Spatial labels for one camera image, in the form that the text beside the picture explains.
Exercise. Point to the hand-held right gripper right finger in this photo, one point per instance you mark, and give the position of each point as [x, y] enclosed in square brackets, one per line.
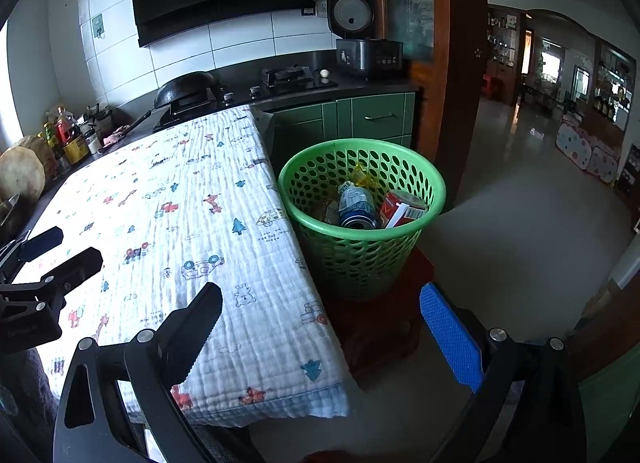
[450, 338]

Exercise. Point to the green perforated plastic basket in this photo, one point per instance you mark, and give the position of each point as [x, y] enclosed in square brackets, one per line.
[350, 263]

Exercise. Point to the pink dotted play tent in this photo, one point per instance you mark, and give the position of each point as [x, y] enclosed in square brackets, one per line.
[585, 148]

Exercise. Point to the row of condiment bottles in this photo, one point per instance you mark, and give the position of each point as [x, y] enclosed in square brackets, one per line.
[75, 143]

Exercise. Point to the wall outlet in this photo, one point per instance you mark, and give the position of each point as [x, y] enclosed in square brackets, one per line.
[322, 8]

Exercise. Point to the paper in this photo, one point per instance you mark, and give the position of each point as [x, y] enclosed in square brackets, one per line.
[330, 212]

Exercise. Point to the person's left forearm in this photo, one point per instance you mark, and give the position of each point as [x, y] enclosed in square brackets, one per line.
[30, 380]

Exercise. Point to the dark red wooden stool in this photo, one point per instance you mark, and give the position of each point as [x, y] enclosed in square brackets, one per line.
[380, 330]

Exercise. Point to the red and white can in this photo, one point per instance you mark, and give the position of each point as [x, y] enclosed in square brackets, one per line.
[400, 210]

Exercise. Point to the pink rag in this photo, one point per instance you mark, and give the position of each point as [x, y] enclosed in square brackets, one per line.
[116, 135]

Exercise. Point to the wooden glass door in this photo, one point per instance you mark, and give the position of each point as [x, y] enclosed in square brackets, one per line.
[450, 93]

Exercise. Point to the dark shoe rack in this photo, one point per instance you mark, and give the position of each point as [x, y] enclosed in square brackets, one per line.
[631, 170]

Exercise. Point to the black rice cooker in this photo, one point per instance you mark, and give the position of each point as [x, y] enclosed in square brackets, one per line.
[367, 53]

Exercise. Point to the black wok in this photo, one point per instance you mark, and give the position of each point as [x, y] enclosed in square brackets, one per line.
[185, 85]

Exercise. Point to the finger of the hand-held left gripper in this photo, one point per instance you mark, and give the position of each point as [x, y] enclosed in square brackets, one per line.
[75, 265]
[42, 243]

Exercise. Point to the glass display shelf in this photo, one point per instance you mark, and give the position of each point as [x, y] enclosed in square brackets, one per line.
[615, 88]

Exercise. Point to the round wooden cutting board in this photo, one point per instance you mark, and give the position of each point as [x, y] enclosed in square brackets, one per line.
[20, 178]

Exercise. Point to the blue white drink can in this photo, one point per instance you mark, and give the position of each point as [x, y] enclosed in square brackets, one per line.
[357, 220]

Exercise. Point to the red plastic stool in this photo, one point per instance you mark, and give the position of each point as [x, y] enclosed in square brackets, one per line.
[492, 85]

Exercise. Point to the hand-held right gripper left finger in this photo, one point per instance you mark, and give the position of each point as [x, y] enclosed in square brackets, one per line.
[192, 338]

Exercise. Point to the black gas stove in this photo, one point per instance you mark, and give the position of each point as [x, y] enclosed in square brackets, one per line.
[240, 93]

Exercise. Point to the green wall hook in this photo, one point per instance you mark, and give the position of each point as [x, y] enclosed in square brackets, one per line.
[98, 25]

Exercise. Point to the white printed blanket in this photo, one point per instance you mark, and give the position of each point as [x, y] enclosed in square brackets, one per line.
[175, 243]

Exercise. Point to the yellow snack packet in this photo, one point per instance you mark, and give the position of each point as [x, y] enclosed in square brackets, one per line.
[362, 175]

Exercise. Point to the green kitchen cabinet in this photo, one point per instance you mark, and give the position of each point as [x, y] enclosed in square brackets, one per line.
[380, 115]

